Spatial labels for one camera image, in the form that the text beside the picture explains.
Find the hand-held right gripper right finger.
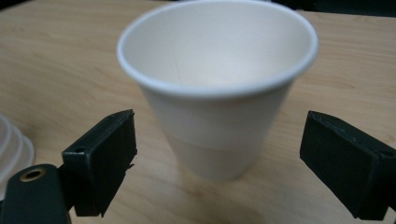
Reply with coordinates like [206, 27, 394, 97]
[299, 110, 396, 221]

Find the clear plastic lid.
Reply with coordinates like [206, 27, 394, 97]
[0, 113, 35, 200]

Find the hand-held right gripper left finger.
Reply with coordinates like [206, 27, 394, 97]
[61, 108, 138, 217]

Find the white paper cup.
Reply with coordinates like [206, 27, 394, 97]
[116, 0, 319, 181]

